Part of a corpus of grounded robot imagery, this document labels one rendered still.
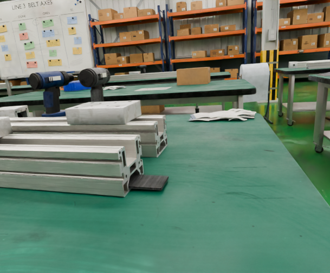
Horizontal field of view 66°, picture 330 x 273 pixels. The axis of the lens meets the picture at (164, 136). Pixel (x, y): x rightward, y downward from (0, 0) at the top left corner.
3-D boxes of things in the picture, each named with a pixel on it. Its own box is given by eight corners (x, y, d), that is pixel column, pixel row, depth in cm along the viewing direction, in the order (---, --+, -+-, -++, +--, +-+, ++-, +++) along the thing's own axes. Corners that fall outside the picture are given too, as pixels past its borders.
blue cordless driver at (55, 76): (37, 132, 97) (24, 73, 91) (77, 121, 113) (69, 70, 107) (50, 134, 93) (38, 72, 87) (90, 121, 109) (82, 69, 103)
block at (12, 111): (-11, 136, 96) (-17, 111, 93) (10, 129, 107) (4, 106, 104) (15, 135, 95) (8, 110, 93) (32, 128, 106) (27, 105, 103)
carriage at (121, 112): (69, 135, 66) (64, 109, 64) (91, 124, 76) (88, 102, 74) (126, 135, 61) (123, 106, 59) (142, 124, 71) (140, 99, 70)
